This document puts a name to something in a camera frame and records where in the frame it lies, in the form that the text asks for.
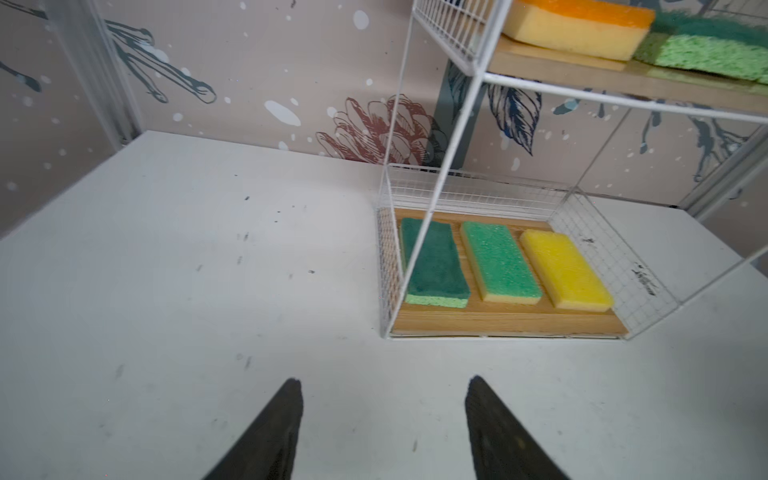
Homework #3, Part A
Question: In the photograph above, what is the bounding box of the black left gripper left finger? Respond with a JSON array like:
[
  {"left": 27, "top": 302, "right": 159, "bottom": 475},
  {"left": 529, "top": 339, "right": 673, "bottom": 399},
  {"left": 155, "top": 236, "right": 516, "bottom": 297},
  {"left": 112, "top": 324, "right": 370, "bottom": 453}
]
[{"left": 204, "top": 378, "right": 304, "bottom": 480}]

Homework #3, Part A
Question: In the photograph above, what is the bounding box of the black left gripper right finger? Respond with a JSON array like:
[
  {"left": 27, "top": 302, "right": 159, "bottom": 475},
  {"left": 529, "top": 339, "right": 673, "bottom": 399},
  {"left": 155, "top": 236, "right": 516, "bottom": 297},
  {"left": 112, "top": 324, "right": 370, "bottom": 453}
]
[{"left": 465, "top": 375, "right": 567, "bottom": 480}]

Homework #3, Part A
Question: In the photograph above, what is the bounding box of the light green sponge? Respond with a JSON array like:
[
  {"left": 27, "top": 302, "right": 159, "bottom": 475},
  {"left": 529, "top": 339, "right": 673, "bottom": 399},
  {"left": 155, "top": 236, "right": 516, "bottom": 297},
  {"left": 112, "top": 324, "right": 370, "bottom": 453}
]
[{"left": 460, "top": 221, "right": 542, "bottom": 305}]

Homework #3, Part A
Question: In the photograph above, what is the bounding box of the yellow sponge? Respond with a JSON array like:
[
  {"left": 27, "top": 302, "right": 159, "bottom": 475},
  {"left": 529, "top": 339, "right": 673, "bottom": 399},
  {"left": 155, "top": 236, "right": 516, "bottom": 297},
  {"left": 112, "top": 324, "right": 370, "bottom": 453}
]
[{"left": 520, "top": 230, "right": 614, "bottom": 313}]

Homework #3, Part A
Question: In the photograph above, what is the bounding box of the dark green sponge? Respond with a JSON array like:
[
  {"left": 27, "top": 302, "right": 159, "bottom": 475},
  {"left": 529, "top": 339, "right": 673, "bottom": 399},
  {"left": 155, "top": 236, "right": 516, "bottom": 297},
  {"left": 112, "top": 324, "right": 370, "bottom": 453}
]
[
  {"left": 633, "top": 11, "right": 767, "bottom": 85},
  {"left": 405, "top": 221, "right": 470, "bottom": 309}
]

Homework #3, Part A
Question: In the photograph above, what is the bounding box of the orange sponge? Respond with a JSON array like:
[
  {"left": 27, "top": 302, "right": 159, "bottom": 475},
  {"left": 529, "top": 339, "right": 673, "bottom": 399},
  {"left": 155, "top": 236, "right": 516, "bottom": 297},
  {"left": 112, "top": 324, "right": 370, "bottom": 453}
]
[{"left": 502, "top": 0, "right": 656, "bottom": 62}]

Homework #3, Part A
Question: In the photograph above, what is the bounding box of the white wire wooden shelf unit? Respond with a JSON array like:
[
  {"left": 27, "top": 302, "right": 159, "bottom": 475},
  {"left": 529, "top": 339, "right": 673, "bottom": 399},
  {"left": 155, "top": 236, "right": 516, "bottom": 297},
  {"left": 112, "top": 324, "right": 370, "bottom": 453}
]
[{"left": 376, "top": 1, "right": 767, "bottom": 339}]

